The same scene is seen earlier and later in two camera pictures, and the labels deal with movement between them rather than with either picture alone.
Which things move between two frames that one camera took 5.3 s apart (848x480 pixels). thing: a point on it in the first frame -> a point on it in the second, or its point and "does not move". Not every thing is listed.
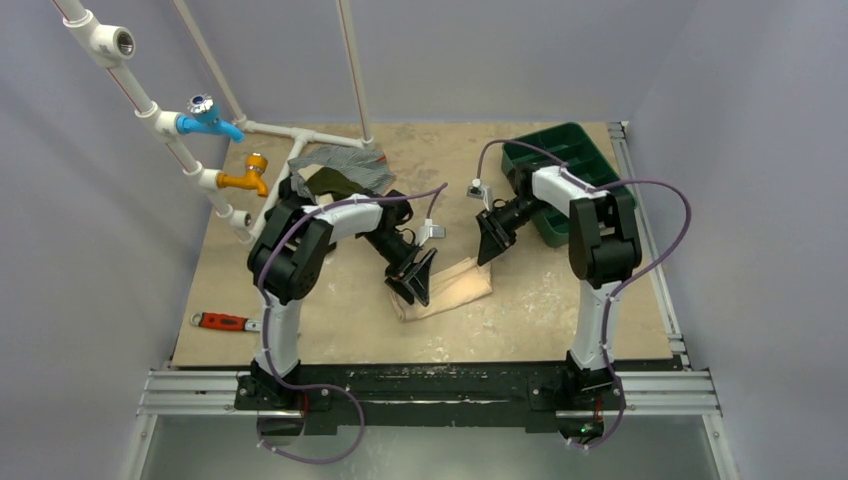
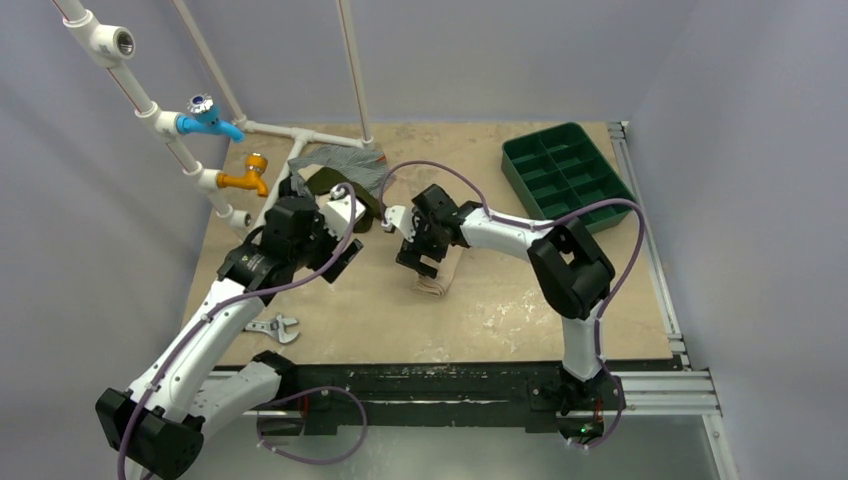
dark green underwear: [328, 180] does not move
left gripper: [412, 281] -> [330, 242]
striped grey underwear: [367, 168] does not move
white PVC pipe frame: [112, 42] does not move
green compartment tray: [566, 147] does not move
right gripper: [495, 221] -> [419, 246]
